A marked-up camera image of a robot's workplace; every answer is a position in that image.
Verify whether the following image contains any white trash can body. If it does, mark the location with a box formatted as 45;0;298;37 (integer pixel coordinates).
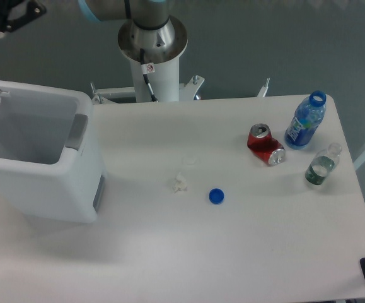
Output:
0;81;107;223

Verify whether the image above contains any blue plastic drink bottle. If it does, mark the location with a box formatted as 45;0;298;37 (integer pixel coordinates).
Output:
284;90;327;150

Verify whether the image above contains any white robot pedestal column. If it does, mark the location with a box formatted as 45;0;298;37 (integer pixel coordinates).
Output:
118;16;188;102

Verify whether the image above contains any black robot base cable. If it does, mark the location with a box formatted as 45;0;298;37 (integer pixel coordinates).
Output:
139;47;160;103

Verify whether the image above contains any crumpled white paper scrap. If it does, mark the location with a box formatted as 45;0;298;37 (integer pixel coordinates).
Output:
173;172;188;193

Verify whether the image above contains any white translucent bottle cap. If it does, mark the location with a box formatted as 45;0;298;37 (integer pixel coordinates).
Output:
182;153;198;166

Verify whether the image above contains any clear green-label bottle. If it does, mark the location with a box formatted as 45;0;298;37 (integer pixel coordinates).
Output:
304;143;342;186

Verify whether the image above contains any blue bottle cap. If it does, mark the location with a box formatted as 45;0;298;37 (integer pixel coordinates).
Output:
209;188;225;205

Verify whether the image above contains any crushed red soda can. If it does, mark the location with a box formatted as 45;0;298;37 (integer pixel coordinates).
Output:
247;123;286;167

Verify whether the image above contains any white metal table frame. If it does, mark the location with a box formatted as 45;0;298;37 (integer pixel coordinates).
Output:
89;74;271;105

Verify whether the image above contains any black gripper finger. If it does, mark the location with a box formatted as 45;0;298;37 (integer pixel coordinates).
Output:
0;1;47;39

